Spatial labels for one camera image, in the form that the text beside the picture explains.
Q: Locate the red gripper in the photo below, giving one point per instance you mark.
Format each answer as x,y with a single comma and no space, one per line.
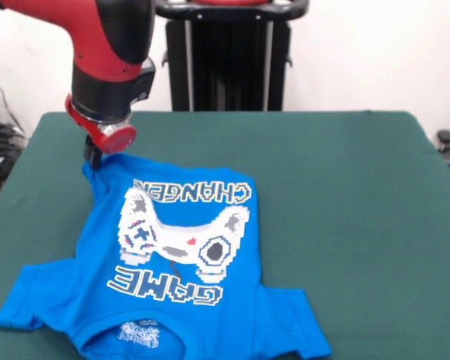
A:
116,140

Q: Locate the dark green table cloth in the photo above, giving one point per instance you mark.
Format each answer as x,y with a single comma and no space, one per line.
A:
360,225

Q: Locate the blue printed t-shirt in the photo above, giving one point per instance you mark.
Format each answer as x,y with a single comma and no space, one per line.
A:
228,300

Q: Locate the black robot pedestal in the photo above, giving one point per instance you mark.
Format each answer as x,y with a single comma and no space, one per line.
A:
228,56

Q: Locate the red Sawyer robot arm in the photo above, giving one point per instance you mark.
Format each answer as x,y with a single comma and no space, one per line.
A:
108,45

